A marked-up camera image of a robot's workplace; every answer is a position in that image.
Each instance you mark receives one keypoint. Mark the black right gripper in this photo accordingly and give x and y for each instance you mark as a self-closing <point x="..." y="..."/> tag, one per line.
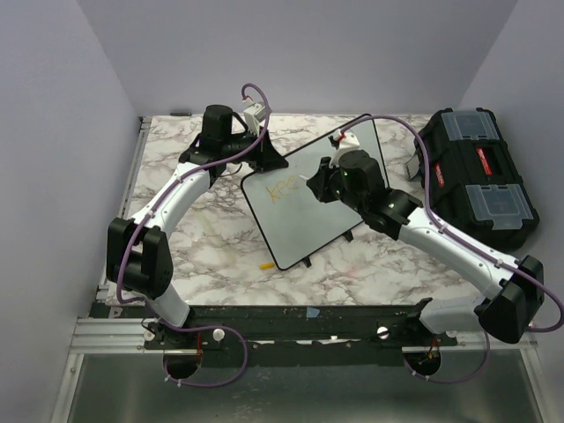
<point x="319" y="181"/>

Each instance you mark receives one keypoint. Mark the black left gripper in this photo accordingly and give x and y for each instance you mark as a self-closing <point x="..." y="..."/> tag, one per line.
<point x="267" y="158"/>

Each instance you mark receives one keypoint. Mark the white whiteboard with black frame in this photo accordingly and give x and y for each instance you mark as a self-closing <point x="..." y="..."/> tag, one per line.
<point x="292" y="222"/>

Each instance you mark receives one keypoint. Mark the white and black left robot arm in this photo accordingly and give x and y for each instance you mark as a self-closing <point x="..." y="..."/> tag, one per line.
<point x="138" y="255"/>

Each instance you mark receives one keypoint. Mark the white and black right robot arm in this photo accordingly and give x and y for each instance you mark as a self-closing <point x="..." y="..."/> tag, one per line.
<point x="506" y="302"/>

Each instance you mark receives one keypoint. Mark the blue tape piece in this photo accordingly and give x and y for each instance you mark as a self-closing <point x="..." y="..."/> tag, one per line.
<point x="312" y="312"/>

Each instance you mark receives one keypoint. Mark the black plastic toolbox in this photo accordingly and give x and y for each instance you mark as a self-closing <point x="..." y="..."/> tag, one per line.
<point x="475" y="185"/>

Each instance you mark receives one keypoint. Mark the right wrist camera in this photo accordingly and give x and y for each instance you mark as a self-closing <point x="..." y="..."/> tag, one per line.
<point x="343" y="142"/>

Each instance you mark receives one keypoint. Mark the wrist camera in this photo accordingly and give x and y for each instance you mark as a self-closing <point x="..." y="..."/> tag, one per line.
<point x="343" y="142"/>
<point x="254" y="114"/>

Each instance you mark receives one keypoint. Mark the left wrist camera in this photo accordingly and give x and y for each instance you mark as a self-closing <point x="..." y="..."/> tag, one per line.
<point x="254" y="114"/>

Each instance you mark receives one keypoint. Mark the aluminium frame profile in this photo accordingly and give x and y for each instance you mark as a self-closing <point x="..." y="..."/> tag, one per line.
<point x="96" y="332"/>

